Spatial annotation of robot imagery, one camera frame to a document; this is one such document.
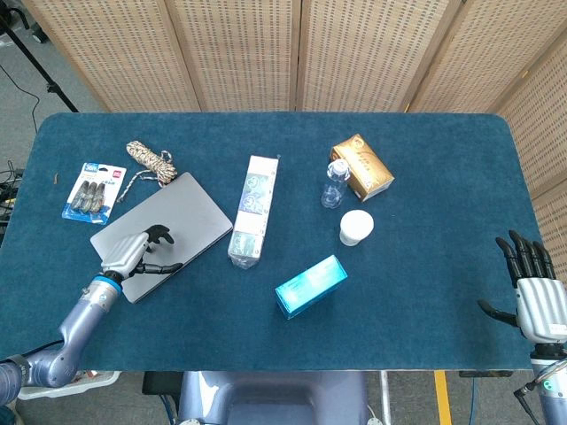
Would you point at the wooden rattan folding screen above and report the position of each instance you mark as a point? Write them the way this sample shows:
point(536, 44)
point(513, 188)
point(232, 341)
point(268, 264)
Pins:
point(243, 53)

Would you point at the gold cardboard box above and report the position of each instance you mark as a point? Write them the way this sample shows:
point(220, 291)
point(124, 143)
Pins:
point(365, 166)

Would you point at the blue blister pack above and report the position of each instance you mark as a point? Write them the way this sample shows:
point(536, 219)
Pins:
point(93, 192)

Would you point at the white plastic bin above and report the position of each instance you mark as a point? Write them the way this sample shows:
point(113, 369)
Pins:
point(95, 381)

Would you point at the clear plastic water bottle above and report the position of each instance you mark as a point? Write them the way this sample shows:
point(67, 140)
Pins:
point(334, 188)

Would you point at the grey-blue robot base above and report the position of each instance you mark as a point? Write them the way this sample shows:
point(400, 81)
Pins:
point(266, 398)

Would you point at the blue cookie box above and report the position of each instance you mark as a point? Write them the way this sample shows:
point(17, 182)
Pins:
point(310, 285)

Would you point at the white paper cup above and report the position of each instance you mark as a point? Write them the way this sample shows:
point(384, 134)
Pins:
point(355, 226)

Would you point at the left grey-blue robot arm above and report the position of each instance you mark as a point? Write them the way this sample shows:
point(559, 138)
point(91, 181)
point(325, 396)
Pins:
point(75, 327)

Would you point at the grey laptop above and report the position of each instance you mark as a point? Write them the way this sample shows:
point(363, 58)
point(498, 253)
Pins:
point(186, 212)

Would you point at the blue table mat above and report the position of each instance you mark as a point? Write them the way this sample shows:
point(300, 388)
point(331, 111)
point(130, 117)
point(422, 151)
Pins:
point(398, 310)

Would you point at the plastic-wrapped tissue pack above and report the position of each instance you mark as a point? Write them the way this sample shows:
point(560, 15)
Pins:
point(254, 208)

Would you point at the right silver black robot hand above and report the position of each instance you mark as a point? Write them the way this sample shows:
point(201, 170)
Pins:
point(540, 305)

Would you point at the black tripod stand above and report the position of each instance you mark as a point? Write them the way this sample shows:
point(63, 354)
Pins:
point(27, 52)

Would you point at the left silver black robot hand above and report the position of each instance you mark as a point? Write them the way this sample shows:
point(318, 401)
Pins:
point(126, 254)

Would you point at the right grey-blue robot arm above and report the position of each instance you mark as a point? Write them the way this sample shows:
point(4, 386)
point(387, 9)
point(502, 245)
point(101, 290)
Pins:
point(553, 398)

